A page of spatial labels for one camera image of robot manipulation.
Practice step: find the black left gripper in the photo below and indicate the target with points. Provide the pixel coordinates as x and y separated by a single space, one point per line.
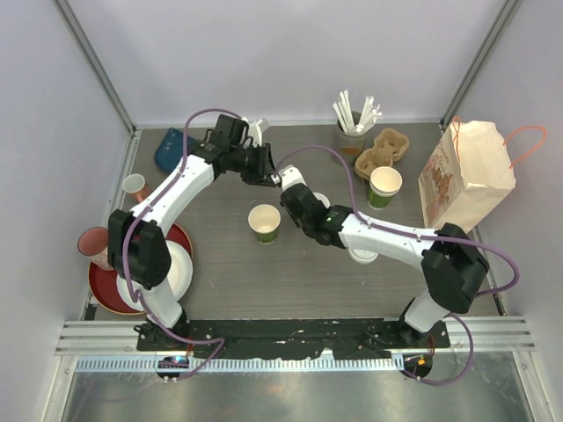
265 169

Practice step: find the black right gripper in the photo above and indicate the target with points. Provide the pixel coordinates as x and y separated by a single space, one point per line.
296 219

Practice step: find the green paper cup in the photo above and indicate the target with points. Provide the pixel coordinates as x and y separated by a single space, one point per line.
323 199
264 220

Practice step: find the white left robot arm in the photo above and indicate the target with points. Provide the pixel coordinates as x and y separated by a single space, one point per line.
137 247

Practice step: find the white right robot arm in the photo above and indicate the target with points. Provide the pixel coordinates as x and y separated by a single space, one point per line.
452 266

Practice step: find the white plastic lid stack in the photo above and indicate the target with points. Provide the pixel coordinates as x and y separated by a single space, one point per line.
361 256

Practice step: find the stacked green paper cups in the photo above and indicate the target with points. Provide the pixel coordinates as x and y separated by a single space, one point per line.
384 184

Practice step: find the grey straw holder cup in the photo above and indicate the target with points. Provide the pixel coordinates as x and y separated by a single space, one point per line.
349 147

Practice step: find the blue ceramic dish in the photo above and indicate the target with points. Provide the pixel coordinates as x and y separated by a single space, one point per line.
170 151

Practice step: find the brown pulp cup carrier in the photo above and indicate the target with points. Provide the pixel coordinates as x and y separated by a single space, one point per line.
388 148

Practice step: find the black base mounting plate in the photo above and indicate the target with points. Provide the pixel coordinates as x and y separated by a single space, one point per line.
294 339

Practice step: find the small pink cup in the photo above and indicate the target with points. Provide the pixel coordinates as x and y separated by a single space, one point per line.
136 187

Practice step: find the white paper plate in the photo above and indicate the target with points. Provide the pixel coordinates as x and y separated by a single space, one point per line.
179 276

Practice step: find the bear print paper bag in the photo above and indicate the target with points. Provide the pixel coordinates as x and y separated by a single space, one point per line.
469 173

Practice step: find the pink floral mug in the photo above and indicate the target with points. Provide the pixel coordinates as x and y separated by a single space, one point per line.
93 244

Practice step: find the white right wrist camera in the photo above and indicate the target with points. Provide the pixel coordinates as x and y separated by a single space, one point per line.
287 177

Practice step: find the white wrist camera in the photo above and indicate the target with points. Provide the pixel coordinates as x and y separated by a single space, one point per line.
287 177
255 132

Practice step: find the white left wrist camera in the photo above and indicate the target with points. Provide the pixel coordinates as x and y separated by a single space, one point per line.
255 132

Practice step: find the white slotted cable duct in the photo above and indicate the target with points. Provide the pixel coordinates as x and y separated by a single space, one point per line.
174 364

